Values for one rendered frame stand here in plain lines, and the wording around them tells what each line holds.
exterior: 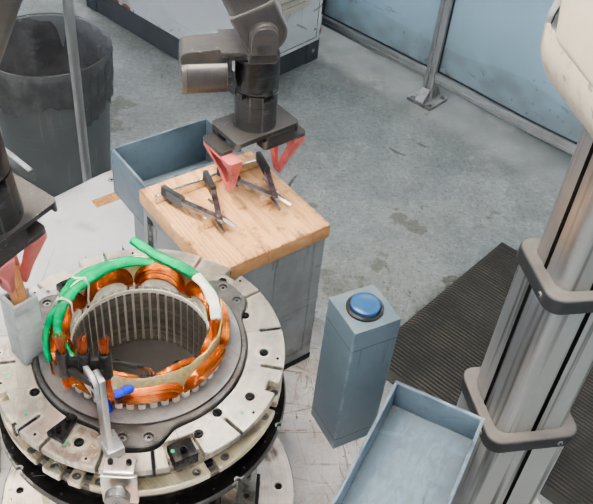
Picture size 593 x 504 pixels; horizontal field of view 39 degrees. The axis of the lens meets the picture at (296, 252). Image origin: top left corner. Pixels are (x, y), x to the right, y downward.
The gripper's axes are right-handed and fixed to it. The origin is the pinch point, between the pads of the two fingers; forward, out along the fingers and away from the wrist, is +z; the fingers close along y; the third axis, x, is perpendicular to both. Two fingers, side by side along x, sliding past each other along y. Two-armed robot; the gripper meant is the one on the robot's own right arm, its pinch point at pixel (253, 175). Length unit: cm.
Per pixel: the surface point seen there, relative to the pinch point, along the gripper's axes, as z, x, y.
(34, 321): -6.7, 14.9, 38.5
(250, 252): 2.5, 10.7, 7.9
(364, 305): 4.8, 25.0, 0.0
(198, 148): 7.6, -18.5, -2.4
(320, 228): 2.7, 11.8, -3.0
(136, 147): 3.3, -18.7, 8.5
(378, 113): 110, -121, -150
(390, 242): 110, -61, -102
